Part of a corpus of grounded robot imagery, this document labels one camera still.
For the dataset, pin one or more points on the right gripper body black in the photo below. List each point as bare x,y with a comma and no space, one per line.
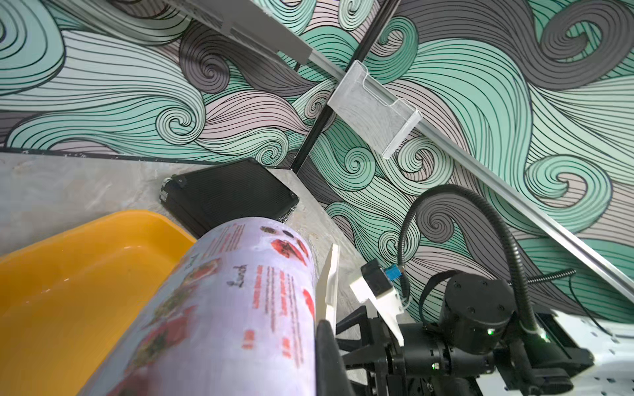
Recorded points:
420,367

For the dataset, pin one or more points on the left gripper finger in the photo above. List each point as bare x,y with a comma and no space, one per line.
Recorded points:
331,377

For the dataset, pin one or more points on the special menu paper sheet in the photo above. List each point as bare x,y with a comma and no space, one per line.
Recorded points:
235,317

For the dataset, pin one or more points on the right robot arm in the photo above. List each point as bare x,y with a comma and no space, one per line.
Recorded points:
479,347

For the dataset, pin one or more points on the black hard case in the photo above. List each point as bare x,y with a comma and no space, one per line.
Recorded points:
204,199

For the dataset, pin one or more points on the yellow plastic tray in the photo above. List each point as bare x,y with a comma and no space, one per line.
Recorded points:
67,300

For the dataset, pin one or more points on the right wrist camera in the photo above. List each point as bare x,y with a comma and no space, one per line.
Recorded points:
372,285

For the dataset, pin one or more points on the aluminium right rail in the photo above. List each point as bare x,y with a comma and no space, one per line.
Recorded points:
583,252

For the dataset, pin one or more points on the clear wall brochure holder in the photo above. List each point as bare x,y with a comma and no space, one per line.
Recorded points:
380,119

